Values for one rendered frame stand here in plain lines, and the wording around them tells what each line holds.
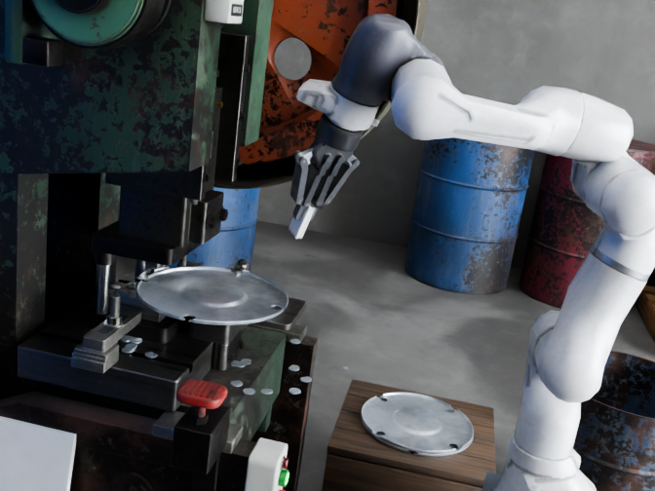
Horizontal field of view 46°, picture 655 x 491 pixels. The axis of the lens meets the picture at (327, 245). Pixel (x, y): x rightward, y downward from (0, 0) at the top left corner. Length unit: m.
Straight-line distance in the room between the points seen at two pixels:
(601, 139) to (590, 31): 3.36
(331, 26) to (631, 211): 0.78
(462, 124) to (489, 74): 3.47
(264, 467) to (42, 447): 0.40
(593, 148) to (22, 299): 1.02
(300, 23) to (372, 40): 0.57
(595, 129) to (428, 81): 0.31
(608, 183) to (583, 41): 3.36
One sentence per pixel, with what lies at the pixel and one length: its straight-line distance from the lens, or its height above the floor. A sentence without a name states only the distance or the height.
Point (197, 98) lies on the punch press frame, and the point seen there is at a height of 1.18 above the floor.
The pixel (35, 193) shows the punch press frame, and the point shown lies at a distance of 1.46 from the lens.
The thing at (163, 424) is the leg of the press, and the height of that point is 0.64.
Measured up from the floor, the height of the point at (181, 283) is 0.78.
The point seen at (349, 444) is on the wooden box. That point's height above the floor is 0.35.
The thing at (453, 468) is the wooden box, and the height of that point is 0.35.
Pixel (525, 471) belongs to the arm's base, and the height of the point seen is 0.55.
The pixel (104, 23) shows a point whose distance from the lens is 1.17.
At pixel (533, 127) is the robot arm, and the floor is 1.20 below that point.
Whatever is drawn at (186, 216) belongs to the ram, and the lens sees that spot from 1.42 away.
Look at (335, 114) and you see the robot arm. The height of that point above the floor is 1.18.
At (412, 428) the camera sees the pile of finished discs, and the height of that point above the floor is 0.37.
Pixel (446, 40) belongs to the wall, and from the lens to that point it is 4.66.
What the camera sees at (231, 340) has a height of 0.71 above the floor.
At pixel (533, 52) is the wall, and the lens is 4.66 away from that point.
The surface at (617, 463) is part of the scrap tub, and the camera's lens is 2.18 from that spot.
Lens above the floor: 1.33
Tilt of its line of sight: 17 degrees down
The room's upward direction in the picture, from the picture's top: 8 degrees clockwise
